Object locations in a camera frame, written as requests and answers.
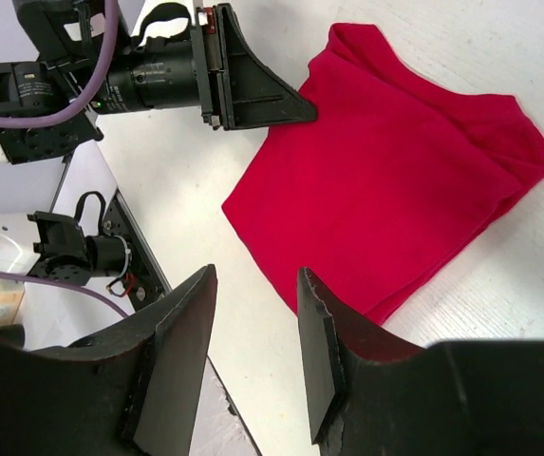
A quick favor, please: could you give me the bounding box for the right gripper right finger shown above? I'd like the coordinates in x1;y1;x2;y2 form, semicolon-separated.
297;268;544;455

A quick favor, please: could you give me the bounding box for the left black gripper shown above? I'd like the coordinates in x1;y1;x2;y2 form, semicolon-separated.
0;3;317;164

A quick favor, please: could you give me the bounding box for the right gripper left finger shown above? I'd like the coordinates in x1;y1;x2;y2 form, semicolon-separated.
0;265;217;455

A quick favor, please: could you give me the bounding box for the red t shirt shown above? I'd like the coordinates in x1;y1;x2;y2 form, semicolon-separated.
222;23;544;324

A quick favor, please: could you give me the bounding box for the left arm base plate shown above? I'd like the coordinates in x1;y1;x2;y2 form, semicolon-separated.
103;191;172;311

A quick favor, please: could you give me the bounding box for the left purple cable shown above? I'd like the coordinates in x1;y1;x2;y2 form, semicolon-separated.
0;0;133;319

